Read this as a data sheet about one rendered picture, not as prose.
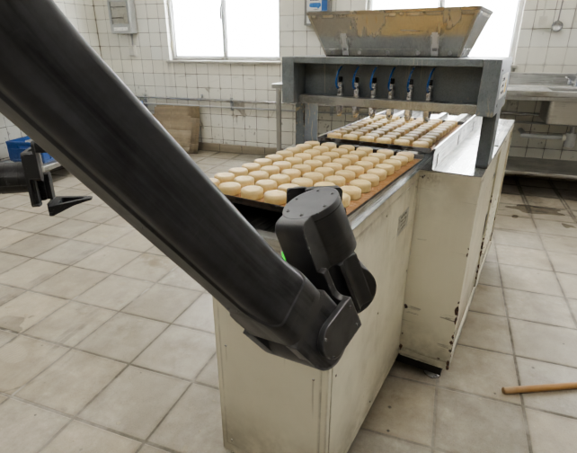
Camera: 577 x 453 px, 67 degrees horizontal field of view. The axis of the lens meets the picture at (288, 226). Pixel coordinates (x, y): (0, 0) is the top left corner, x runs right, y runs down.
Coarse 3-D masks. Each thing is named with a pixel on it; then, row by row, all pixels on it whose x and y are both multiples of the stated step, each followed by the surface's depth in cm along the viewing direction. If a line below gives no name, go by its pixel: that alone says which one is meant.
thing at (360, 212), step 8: (464, 120) 212; (416, 152) 140; (432, 152) 161; (424, 160) 152; (416, 168) 144; (392, 184) 122; (384, 192) 116; (376, 200) 111; (360, 208) 102; (368, 208) 107; (352, 216) 98; (360, 216) 103; (352, 224) 99
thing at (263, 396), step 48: (384, 240) 121; (384, 288) 132; (240, 336) 112; (384, 336) 144; (240, 384) 119; (288, 384) 109; (336, 384) 108; (240, 432) 126; (288, 432) 115; (336, 432) 116
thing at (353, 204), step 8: (416, 160) 129; (408, 168) 121; (392, 176) 113; (384, 184) 107; (240, 192) 101; (368, 192) 101; (376, 192) 101; (352, 200) 96; (360, 200) 96; (352, 208) 91
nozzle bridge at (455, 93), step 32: (288, 64) 155; (320, 64) 158; (352, 64) 144; (384, 64) 139; (416, 64) 134; (448, 64) 130; (480, 64) 126; (288, 96) 159; (320, 96) 157; (352, 96) 155; (384, 96) 151; (416, 96) 145; (448, 96) 141; (480, 96) 128; (480, 160) 144
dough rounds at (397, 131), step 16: (352, 128) 170; (368, 128) 168; (384, 128) 169; (400, 128) 168; (416, 128) 176; (432, 128) 173; (448, 128) 170; (400, 144) 145; (416, 144) 142; (432, 144) 150
